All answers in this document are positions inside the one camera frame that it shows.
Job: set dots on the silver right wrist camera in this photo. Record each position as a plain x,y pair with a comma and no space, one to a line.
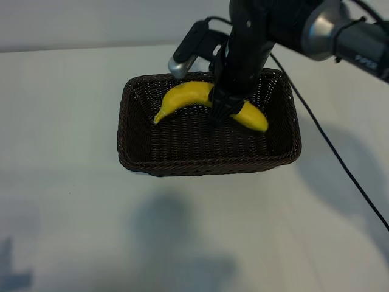
182,65

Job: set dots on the dark brown wicker basket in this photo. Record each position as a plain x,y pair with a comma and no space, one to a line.
212,152

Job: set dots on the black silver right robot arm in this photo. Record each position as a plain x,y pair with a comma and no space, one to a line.
322,33

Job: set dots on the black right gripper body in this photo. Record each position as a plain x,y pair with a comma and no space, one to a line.
243,67

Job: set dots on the yellow banana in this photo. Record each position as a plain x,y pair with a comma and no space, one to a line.
185,92

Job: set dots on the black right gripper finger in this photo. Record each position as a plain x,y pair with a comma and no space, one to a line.
222,108

